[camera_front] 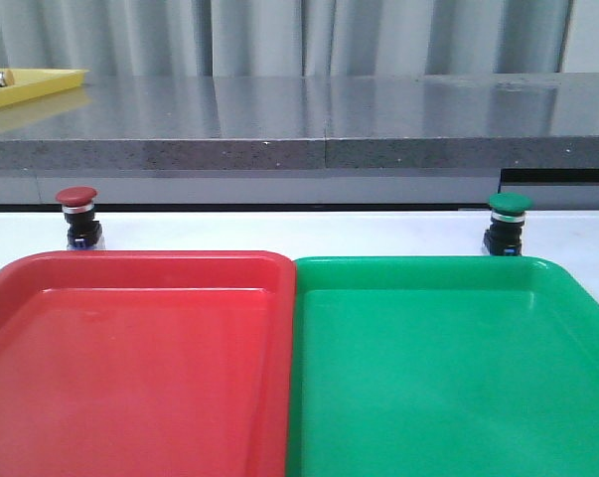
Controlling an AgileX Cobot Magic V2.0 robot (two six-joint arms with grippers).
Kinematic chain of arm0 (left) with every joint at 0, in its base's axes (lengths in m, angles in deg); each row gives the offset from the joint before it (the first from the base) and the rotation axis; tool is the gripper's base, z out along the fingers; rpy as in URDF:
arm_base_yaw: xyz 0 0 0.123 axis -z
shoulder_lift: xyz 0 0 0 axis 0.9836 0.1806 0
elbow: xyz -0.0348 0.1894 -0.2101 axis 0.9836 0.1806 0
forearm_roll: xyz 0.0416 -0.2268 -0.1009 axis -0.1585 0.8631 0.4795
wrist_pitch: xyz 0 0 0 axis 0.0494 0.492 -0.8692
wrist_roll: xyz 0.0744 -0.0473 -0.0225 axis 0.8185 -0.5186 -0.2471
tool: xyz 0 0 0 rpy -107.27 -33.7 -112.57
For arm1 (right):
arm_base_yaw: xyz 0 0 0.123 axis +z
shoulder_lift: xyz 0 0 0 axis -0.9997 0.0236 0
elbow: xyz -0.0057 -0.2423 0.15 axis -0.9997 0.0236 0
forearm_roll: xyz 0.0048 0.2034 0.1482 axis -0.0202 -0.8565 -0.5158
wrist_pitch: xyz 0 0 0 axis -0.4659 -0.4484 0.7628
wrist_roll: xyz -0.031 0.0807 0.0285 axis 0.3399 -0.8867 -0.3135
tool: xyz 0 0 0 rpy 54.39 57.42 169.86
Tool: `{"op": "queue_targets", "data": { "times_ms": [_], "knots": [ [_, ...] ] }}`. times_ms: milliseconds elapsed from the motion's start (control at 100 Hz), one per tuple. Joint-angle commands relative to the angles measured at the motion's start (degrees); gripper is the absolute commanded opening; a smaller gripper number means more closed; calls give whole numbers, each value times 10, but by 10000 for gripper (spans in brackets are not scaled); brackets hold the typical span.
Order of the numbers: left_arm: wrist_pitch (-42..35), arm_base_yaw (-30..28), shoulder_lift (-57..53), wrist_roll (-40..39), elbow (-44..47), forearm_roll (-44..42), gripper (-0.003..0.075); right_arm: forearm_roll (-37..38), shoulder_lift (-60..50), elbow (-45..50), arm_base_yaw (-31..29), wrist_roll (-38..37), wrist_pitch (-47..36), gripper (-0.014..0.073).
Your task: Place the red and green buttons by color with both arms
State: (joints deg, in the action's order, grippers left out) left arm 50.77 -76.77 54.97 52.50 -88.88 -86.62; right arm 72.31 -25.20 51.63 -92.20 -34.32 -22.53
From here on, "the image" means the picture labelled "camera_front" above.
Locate red plastic tray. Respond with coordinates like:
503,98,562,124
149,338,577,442
0,251,296,476

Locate yellow plastic tray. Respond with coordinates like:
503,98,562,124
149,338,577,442
0,69,88,108

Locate grey curtain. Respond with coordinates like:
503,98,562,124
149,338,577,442
0,1,572,77

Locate red mushroom push button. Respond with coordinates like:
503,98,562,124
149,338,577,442
56,186,105,250

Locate green mushroom push button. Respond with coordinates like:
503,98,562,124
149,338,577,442
483,193,532,256

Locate green plastic tray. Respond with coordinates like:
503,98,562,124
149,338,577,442
286,256,599,476

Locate grey stone counter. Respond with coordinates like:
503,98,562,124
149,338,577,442
0,74,599,210

